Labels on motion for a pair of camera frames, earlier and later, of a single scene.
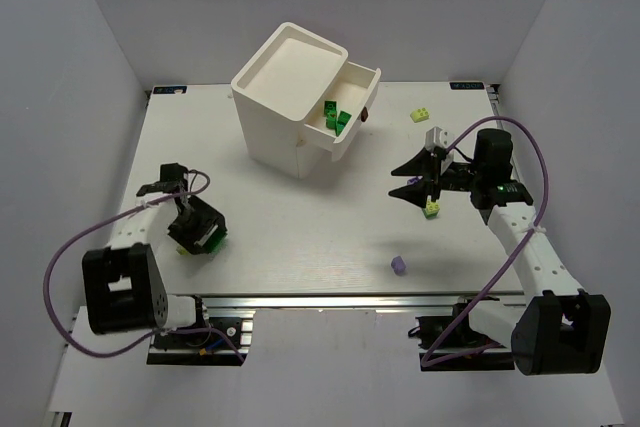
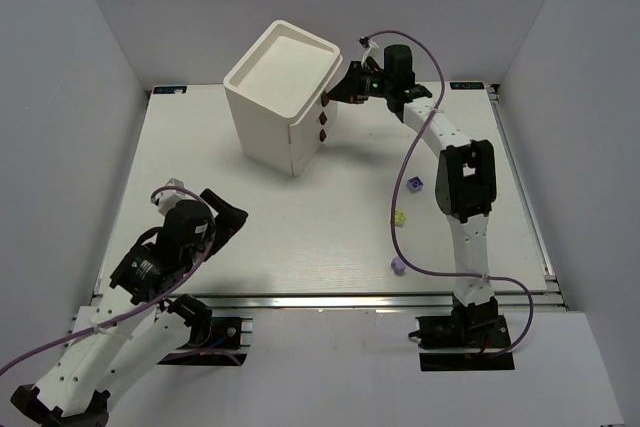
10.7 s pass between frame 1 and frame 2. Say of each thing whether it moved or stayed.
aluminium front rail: stayed
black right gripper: moved
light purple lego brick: stayed
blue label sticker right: stayed
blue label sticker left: stayed
